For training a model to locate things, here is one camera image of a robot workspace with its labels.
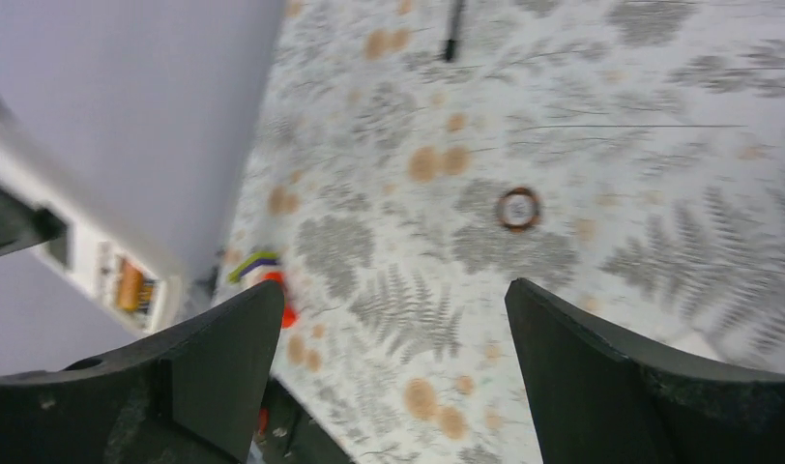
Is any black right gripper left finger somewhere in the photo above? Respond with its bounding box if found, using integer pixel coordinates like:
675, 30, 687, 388
0, 280, 284, 463

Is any floral table mat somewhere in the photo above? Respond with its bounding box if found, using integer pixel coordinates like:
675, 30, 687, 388
218, 1, 785, 463

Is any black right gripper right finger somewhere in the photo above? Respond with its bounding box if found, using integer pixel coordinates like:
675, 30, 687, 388
505, 278, 785, 464

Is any small round tape roll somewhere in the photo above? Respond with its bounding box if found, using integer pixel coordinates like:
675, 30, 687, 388
495, 187, 541, 232

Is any black tripod mic stand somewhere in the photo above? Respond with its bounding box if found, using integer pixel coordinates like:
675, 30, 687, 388
442, 0, 466, 63

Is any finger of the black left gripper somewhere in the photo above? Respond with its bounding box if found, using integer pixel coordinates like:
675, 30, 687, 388
0, 189, 68, 263

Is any white red remote control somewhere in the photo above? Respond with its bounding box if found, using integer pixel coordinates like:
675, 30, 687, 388
0, 109, 187, 336

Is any red block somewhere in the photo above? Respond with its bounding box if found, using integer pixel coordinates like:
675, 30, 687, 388
263, 271, 298, 329

